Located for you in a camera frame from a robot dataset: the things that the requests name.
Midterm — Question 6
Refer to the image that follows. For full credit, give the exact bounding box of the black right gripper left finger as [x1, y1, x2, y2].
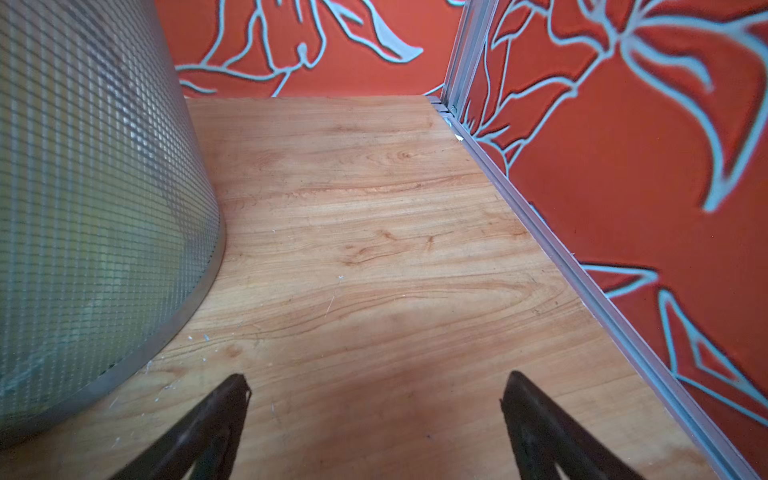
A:
[113, 374, 251, 479]

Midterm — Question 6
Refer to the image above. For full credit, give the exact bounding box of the silver mesh waste bin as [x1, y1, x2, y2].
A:
[1, 1, 225, 448]

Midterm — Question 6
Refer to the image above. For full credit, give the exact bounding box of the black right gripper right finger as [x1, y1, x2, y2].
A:
[500, 371, 641, 479]

